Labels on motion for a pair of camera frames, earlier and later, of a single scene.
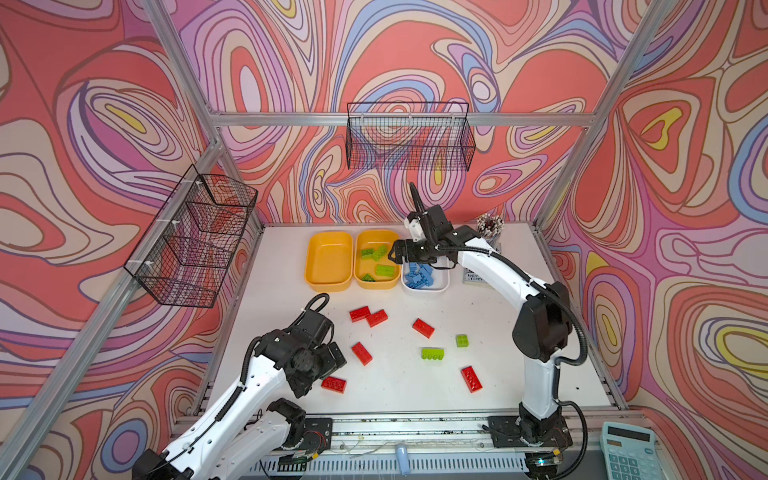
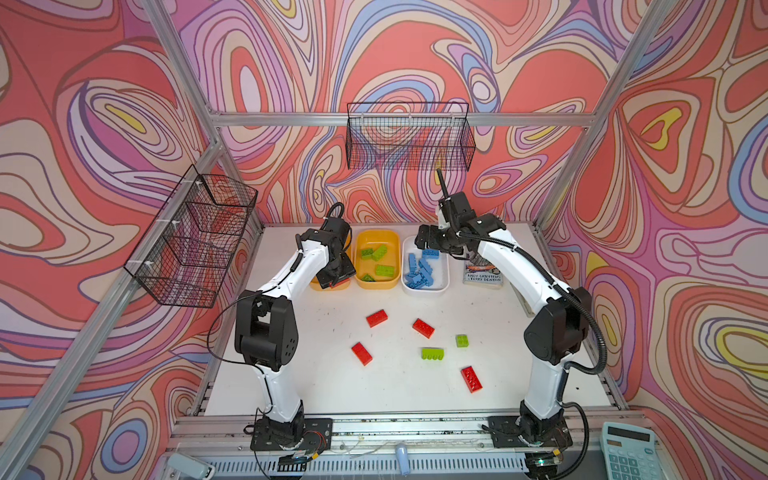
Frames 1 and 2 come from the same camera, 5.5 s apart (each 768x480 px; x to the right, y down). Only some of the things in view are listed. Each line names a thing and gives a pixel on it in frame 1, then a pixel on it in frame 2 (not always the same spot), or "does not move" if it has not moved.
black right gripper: (398, 249) → (432, 238)
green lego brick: (377, 254) does not move
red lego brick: (423, 328) does not move
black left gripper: (331, 363) → (326, 281)
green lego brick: (384, 270) does not move
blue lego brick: (415, 280) does not move
